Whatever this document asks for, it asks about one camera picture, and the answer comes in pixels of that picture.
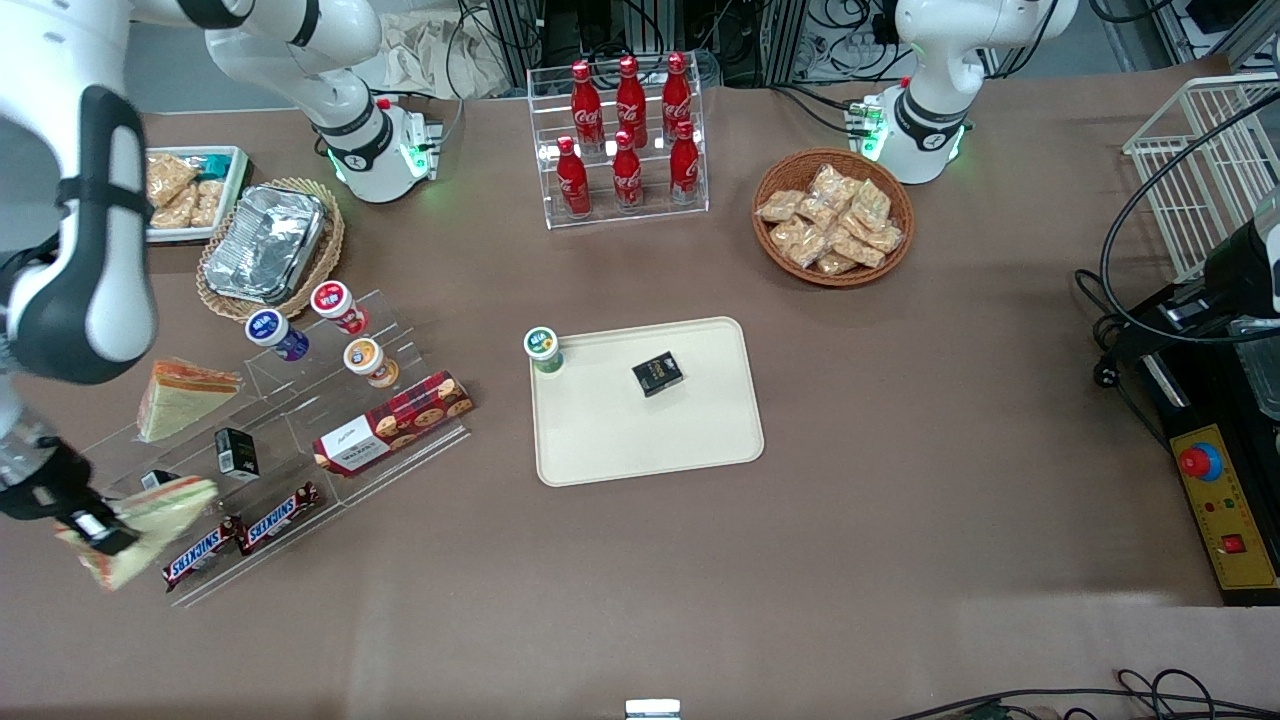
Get clear snack pack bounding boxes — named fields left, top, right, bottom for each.
left=149, top=185, right=198, bottom=230
left=189, top=179, right=227, bottom=228
left=146, top=152, right=199, bottom=207

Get cream plastic tray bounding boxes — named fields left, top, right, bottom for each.
left=528, top=316, right=766, bottom=488

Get aluminium equipment frame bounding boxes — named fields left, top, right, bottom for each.
left=488, top=0, right=806, bottom=89

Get red tartan shortbread box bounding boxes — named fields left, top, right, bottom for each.
left=312, top=370, right=475, bottom=476

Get thick black cable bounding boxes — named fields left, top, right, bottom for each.
left=1074, top=90, right=1280, bottom=391

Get red-lid yogurt cup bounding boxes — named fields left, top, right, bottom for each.
left=310, top=280, right=369, bottom=336

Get black floor cables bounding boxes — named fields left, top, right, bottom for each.
left=890, top=668, right=1280, bottom=720

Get blue-lid yogurt cup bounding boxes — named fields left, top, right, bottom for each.
left=245, top=309, right=310, bottom=363

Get white wire basket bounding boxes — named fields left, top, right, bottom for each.
left=1121, top=72, right=1280, bottom=283

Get black yellow-panel control box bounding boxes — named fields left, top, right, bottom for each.
left=1128, top=284, right=1280, bottom=608

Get round wicker bowl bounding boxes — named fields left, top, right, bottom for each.
left=751, top=148, right=916, bottom=289

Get flat wicker basket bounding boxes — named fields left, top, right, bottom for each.
left=196, top=177, right=347, bottom=323

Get triangle sandwich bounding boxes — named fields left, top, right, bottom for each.
left=54, top=477, right=222, bottom=592
left=136, top=359, right=242, bottom=443

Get small black gold-print box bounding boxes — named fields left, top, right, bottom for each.
left=631, top=351, right=685, bottom=398

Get orange-lid yogurt cup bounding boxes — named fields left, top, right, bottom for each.
left=343, top=337, right=399, bottom=389

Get crumpled beige cloth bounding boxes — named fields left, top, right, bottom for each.
left=372, top=8, right=509, bottom=99

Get snickers bar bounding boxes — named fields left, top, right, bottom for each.
left=238, top=482, right=321, bottom=554
left=162, top=516, right=247, bottom=591

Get white rectangular bin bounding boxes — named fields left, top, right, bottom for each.
left=144, top=145, right=253, bottom=246

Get clear acrylic stepped stand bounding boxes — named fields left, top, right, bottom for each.
left=75, top=288, right=473, bottom=610

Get green-lid yogurt cup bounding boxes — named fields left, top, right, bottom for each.
left=523, top=326, right=564, bottom=376

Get black camera device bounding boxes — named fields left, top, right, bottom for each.
left=1203, top=188, right=1280, bottom=323

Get clear acrylic bottle rack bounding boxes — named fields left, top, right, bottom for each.
left=527, top=55, right=710, bottom=231

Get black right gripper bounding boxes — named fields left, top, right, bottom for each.
left=0, top=438, right=141, bottom=558

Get aluminium foil container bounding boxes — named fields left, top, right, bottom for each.
left=203, top=184, right=330, bottom=306

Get red cola bottle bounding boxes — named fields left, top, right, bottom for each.
left=570, top=60, right=605, bottom=153
left=555, top=136, right=592, bottom=219
left=668, top=121, right=702, bottom=205
left=661, top=52, right=694, bottom=141
left=615, top=55, right=649, bottom=148
left=611, top=130, right=645, bottom=212

